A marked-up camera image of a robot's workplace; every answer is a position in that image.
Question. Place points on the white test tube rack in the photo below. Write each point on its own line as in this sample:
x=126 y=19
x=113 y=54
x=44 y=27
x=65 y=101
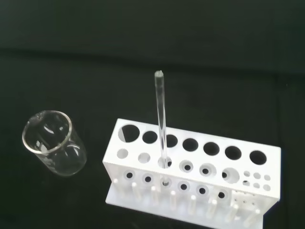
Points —
x=190 y=159

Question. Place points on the black bench cloth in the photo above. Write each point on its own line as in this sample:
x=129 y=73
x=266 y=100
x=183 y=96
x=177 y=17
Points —
x=214 y=71

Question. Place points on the clear glass beaker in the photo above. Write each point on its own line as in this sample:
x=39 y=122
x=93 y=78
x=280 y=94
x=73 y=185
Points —
x=59 y=164

